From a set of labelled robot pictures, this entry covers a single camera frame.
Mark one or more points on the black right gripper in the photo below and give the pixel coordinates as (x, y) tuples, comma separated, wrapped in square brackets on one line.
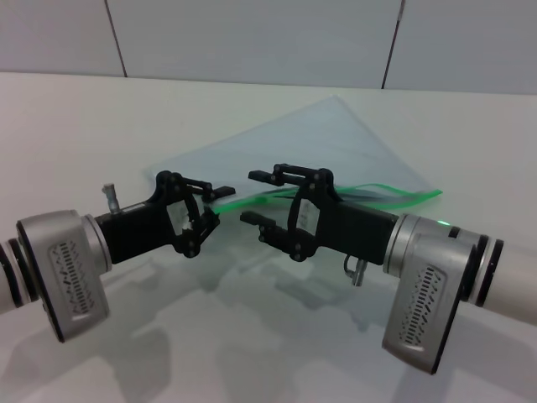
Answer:
[(352, 226)]

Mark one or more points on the transparent document bag green zip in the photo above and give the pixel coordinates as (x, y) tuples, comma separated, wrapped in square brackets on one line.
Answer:
[(314, 138)]

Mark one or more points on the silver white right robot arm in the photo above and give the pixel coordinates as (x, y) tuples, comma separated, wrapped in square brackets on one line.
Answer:
[(432, 285)]

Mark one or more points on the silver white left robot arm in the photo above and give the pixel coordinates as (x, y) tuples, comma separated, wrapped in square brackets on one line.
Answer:
[(54, 268)]

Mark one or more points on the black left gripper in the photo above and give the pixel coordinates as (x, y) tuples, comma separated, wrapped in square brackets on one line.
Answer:
[(134, 231)]

